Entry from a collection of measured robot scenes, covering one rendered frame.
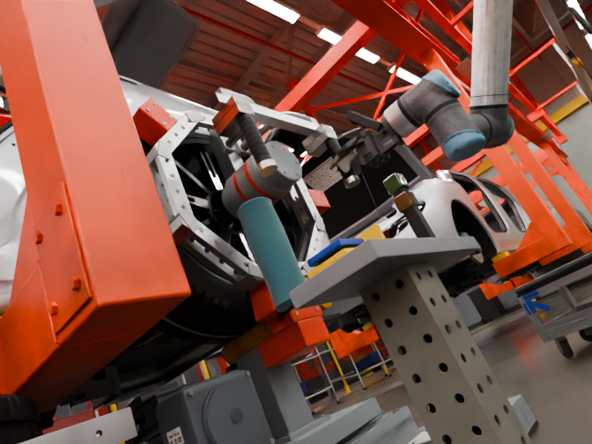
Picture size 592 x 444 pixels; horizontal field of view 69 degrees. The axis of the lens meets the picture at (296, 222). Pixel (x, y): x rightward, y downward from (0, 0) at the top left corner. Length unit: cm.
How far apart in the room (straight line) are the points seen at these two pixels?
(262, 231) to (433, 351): 45
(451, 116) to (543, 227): 354
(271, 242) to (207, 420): 37
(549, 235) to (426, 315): 387
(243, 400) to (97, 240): 43
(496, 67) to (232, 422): 98
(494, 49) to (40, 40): 97
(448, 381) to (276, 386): 56
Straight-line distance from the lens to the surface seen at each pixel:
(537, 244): 457
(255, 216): 98
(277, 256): 94
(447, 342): 71
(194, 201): 122
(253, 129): 98
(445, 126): 107
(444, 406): 74
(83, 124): 86
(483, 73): 118
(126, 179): 82
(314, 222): 136
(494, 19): 120
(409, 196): 100
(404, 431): 129
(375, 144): 117
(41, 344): 87
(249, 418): 93
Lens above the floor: 30
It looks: 20 degrees up
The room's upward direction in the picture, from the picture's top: 25 degrees counter-clockwise
